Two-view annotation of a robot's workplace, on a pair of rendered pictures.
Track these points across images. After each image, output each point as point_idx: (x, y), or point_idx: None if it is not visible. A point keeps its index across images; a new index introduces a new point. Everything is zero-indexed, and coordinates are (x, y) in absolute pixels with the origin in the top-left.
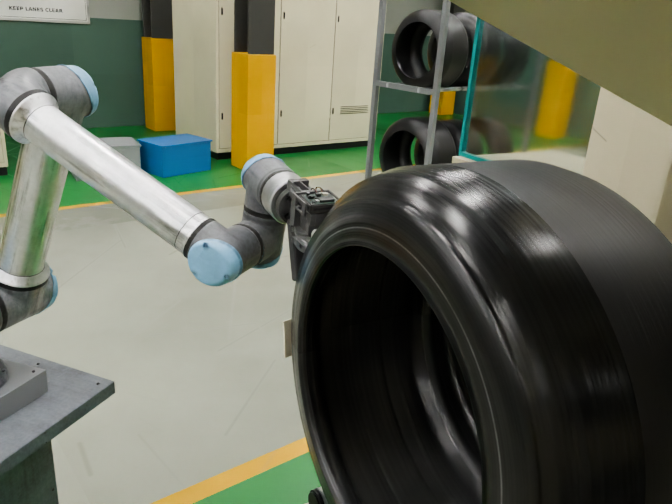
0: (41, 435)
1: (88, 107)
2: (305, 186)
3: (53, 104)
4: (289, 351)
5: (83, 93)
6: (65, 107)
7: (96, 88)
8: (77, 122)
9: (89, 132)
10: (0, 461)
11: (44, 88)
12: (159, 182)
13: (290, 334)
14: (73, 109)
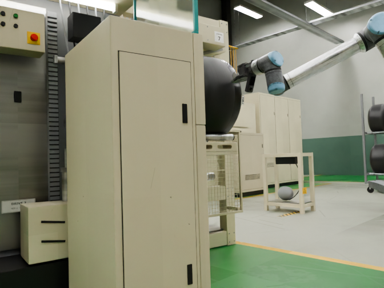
0: (378, 184)
1: (370, 31)
2: (250, 62)
3: (354, 37)
4: (243, 103)
5: (367, 26)
6: (366, 35)
7: (370, 22)
8: (372, 39)
9: (335, 47)
10: (373, 182)
11: (362, 30)
12: (304, 64)
13: (243, 99)
14: (368, 34)
